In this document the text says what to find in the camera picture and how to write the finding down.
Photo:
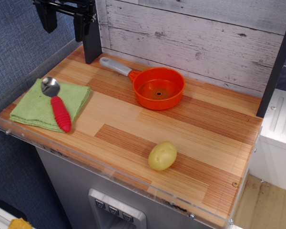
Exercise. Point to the yellow object bottom left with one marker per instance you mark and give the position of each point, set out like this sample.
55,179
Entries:
19,224

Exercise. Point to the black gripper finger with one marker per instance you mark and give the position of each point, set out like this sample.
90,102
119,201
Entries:
81,24
47,17

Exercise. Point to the spoon with red handle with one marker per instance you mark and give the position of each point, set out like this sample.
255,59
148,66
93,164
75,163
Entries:
51,88

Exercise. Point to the black left frame post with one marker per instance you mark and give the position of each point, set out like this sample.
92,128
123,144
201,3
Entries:
92,41

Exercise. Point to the yellow plastic potato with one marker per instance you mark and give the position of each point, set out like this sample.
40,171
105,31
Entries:
162,156

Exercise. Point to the black right frame post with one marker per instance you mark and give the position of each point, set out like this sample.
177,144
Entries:
273,79

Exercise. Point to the black frame post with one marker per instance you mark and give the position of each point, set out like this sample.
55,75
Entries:
92,41
273,79

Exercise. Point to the white toy sink unit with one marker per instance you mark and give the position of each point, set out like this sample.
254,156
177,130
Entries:
268,161

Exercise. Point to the silver dispenser button panel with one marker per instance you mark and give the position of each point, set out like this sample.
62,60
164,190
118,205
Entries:
111,213

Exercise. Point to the clear acrylic table guard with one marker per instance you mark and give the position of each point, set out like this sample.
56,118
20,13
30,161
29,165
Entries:
213,129

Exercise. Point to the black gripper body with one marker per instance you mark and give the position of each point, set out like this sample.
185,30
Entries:
68,7

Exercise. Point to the orange pan with grey handle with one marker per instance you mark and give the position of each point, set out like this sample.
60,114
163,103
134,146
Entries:
156,88

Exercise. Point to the grey toy fridge cabinet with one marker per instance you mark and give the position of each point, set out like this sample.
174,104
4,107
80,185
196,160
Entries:
72,182

